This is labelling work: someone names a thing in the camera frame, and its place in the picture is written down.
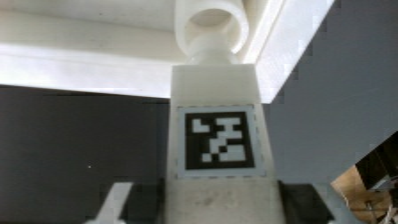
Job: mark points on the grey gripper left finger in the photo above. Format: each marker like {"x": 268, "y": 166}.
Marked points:
{"x": 110, "y": 210}

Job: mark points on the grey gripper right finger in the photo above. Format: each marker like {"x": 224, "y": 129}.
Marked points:
{"x": 334, "y": 202}

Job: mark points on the white square tabletop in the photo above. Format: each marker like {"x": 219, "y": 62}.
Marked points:
{"x": 100, "y": 45}

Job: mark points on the white table leg with tag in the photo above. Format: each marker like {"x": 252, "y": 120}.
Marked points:
{"x": 220, "y": 184}

